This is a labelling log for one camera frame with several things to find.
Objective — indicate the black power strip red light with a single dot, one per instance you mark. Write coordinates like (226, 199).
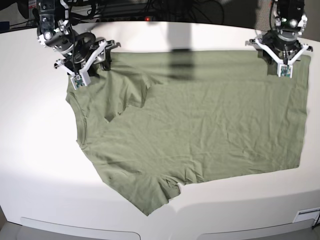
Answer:
(140, 18)

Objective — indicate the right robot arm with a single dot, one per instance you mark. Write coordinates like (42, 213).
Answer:
(55, 29)

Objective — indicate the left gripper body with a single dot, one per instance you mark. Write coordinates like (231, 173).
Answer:
(285, 50)

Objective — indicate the white label sticker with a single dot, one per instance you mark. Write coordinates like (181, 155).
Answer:
(308, 214)

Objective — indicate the green T-shirt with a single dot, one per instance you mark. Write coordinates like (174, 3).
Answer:
(159, 120)

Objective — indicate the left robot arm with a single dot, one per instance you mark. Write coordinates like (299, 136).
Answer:
(287, 21)

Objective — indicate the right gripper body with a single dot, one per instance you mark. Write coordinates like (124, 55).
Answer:
(84, 45)

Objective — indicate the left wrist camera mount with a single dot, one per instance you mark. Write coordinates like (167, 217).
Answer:
(283, 70)

